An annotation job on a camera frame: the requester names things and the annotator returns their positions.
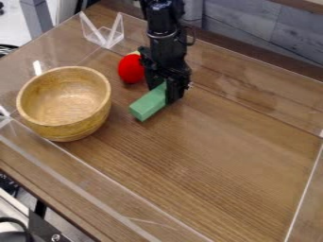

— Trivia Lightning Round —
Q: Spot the black table leg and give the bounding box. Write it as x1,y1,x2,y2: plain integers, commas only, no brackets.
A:
35,200,47,218

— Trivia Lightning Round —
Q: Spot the red plush strawberry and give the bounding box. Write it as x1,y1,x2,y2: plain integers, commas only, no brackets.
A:
118,51,145,84

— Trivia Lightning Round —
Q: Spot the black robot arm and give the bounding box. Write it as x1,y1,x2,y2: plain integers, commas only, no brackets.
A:
138,0,197,104

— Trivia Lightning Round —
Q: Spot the clear acrylic corner bracket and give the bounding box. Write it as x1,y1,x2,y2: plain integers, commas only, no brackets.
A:
81,11,125,49

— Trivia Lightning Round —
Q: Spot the green rectangular block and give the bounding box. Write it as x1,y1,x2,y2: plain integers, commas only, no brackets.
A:
129,83,167,122

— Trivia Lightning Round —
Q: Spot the brown wooden bowl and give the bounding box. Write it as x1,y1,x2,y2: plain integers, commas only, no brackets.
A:
17,66,113,142

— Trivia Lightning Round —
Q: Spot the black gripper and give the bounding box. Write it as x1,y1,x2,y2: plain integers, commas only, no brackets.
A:
139,28,193,104

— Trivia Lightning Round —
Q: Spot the grey post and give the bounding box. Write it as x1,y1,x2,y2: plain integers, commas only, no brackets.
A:
19,0,55,39

